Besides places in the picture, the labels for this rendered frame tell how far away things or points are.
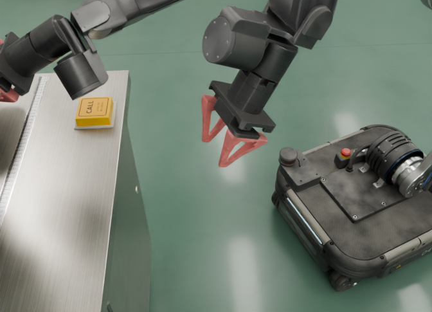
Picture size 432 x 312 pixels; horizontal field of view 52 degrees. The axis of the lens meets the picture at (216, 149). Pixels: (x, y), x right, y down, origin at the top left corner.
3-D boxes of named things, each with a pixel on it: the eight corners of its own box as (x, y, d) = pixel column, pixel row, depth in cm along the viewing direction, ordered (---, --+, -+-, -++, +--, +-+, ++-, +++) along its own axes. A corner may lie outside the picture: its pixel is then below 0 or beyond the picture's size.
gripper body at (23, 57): (33, 62, 79) (63, 42, 76) (20, 99, 72) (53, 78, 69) (3, 35, 74) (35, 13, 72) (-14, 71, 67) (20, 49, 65)
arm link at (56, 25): (71, 9, 71) (51, 11, 65) (93, 49, 72) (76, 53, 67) (39, 31, 73) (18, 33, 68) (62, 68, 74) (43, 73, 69)
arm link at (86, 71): (98, 11, 76) (103, -5, 68) (132, 70, 79) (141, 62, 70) (34, 41, 73) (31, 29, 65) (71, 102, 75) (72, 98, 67)
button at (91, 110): (110, 125, 93) (108, 117, 92) (77, 127, 93) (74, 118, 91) (114, 103, 98) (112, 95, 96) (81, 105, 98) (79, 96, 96)
